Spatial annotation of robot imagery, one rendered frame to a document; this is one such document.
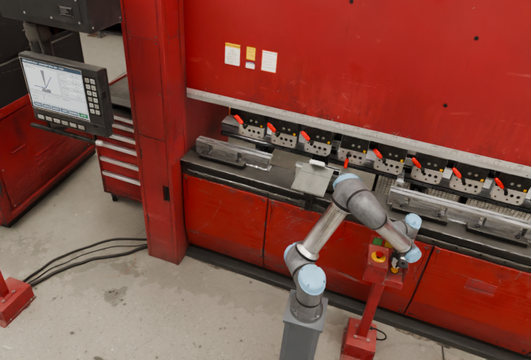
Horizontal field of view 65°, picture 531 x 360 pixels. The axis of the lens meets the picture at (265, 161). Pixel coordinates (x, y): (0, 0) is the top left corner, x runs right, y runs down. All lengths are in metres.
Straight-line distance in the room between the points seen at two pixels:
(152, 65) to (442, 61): 1.44
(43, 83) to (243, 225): 1.42
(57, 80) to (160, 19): 0.58
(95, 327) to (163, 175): 1.03
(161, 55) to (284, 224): 1.23
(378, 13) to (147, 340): 2.24
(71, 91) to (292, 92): 1.10
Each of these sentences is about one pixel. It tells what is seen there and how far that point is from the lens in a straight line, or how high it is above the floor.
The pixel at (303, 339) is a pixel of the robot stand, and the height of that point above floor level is 0.67.
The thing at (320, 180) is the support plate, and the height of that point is 1.00.
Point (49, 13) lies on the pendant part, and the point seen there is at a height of 1.81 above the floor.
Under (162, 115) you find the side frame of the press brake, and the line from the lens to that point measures 2.45.
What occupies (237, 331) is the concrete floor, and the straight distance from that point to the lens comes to 2.85.
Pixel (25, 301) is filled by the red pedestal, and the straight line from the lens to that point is 3.20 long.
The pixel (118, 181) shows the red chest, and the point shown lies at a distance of 3.57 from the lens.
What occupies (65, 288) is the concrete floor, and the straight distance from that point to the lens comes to 3.23.
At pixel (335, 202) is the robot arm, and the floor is 1.28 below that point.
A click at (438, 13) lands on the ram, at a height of 1.94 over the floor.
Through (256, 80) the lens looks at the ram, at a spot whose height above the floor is 1.46.
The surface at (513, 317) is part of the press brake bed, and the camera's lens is 2.88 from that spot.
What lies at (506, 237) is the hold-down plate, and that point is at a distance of 2.57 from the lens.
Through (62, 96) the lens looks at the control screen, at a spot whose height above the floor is 1.42.
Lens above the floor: 2.37
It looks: 34 degrees down
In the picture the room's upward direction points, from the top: 5 degrees clockwise
